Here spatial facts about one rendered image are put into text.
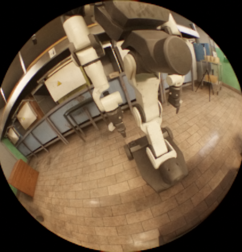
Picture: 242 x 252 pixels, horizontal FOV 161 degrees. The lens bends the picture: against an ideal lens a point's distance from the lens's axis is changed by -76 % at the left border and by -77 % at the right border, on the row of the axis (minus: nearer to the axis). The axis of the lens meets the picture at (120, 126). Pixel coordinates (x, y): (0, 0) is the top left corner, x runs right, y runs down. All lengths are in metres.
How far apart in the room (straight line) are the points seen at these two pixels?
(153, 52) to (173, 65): 0.07
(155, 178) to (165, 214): 0.40
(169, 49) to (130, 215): 1.07
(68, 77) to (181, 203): 1.98
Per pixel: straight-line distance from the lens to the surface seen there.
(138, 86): 0.44
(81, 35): 0.37
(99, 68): 0.36
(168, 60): 0.22
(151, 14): 0.35
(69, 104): 1.67
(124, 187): 0.99
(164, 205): 0.94
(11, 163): 4.15
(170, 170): 0.62
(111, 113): 0.44
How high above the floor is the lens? 0.93
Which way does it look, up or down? 36 degrees down
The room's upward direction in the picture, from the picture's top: 24 degrees counter-clockwise
